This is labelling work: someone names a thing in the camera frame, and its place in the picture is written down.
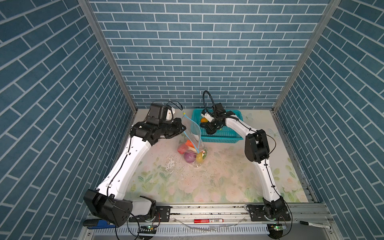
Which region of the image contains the teal plastic basket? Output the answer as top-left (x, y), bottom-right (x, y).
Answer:
top-left (191, 108), bottom-right (244, 144)

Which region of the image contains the red toy pepper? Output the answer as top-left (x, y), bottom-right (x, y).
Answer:
top-left (177, 144), bottom-right (189, 155)

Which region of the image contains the orange toy carrot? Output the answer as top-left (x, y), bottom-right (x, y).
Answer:
top-left (186, 140), bottom-right (196, 149)

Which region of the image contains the clear zip top bag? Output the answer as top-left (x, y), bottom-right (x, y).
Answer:
top-left (179, 113), bottom-right (207, 168)

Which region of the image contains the yellow toy potato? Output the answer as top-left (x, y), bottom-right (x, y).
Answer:
top-left (196, 151), bottom-right (207, 165)

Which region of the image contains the purple toy onion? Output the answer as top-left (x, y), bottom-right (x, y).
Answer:
top-left (184, 151), bottom-right (197, 164)

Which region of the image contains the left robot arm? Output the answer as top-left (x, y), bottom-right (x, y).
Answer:
top-left (84, 118), bottom-right (187, 228)

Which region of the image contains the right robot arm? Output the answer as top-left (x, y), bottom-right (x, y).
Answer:
top-left (201, 111), bottom-right (288, 221)

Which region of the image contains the red marker pen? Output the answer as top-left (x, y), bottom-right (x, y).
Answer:
top-left (194, 219), bottom-right (224, 224)

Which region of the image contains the blue black handheld device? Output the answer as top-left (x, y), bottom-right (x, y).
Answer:
top-left (83, 219), bottom-right (111, 230)

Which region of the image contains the black white marker pen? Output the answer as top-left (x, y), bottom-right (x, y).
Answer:
top-left (300, 221), bottom-right (331, 230)

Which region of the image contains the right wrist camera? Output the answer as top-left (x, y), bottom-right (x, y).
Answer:
top-left (201, 103), bottom-right (235, 121)

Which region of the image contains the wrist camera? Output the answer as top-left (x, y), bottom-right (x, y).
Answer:
top-left (201, 103), bottom-right (235, 121)
top-left (146, 103), bottom-right (175, 126)

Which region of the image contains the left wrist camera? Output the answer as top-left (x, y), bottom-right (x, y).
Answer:
top-left (146, 103), bottom-right (175, 126)

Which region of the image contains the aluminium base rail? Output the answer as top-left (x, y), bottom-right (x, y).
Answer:
top-left (79, 203), bottom-right (342, 240)

